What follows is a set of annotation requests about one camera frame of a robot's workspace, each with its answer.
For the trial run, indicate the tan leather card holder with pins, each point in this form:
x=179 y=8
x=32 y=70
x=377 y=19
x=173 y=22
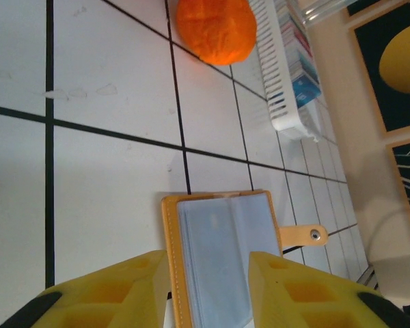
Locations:
x=212 y=239

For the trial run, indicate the row of assorted cards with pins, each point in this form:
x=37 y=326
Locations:
x=299 y=41

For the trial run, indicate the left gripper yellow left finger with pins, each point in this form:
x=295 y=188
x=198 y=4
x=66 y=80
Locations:
x=99 y=297

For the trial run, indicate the white slotted card tray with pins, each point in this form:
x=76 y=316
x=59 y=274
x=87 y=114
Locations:
x=276 y=85

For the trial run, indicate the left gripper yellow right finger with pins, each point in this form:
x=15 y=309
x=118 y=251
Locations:
x=311 y=297

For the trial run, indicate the blue packets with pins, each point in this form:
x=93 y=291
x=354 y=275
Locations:
x=305 y=92

